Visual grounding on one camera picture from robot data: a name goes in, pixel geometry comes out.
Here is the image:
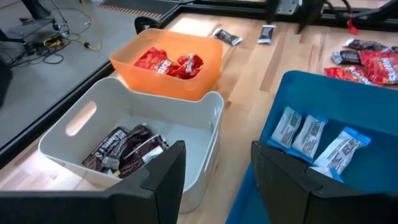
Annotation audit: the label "black floor cables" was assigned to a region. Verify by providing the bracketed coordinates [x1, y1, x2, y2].
[6, 18, 94, 68]

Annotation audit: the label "black pole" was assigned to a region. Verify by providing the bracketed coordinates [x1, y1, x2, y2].
[21, 0, 52, 20]

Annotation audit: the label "white blue candy bar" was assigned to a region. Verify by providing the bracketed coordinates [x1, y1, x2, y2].
[309, 166, 345, 184]
[313, 126, 373, 175]
[267, 106, 304, 150]
[290, 114, 329, 162]

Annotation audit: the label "orange plastic bin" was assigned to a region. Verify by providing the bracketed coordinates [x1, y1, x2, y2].
[109, 27, 224, 102]

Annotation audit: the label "red candy pack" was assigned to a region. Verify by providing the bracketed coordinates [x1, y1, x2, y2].
[134, 47, 175, 75]
[359, 51, 398, 86]
[324, 67, 371, 85]
[174, 53, 205, 79]

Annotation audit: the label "dark chocolate bar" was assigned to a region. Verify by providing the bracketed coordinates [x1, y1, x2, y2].
[330, 50, 363, 65]
[118, 134, 170, 179]
[81, 126, 130, 172]
[105, 124, 155, 170]
[343, 38, 389, 52]
[257, 24, 277, 44]
[212, 27, 243, 47]

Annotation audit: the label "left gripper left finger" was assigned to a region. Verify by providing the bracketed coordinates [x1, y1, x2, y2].
[0, 139, 187, 224]

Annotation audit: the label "grey metal bracket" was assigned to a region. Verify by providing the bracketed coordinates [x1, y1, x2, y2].
[276, 0, 301, 16]

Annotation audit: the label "yellow cable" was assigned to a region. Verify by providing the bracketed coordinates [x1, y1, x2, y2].
[79, 0, 104, 52]

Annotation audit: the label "white plastic bin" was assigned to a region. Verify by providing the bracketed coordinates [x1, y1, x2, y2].
[37, 77, 224, 214]

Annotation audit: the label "blue plastic bin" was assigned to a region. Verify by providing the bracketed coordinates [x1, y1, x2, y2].
[225, 70, 398, 224]

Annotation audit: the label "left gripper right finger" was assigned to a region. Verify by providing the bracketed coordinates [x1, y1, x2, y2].
[251, 140, 398, 224]

